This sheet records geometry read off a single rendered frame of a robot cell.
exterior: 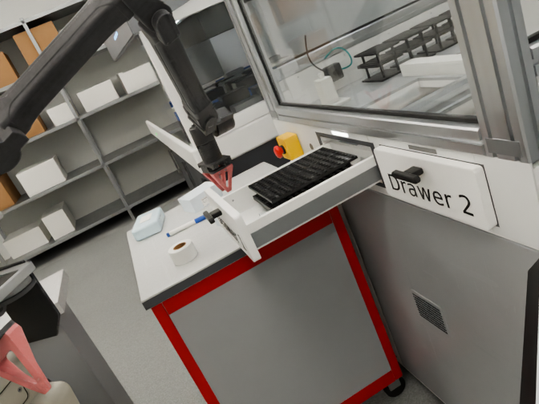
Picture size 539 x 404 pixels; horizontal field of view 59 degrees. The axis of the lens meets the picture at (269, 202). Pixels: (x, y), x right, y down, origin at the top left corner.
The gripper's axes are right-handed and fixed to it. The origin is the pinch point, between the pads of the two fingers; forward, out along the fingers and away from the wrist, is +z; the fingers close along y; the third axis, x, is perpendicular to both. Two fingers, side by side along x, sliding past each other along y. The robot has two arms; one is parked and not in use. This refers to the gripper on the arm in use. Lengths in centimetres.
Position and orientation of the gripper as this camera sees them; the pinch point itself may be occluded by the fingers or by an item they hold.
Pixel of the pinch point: (225, 188)
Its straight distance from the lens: 139.0
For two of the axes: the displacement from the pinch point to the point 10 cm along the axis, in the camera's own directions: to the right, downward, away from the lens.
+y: -5.2, -1.2, 8.5
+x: -7.7, 4.8, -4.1
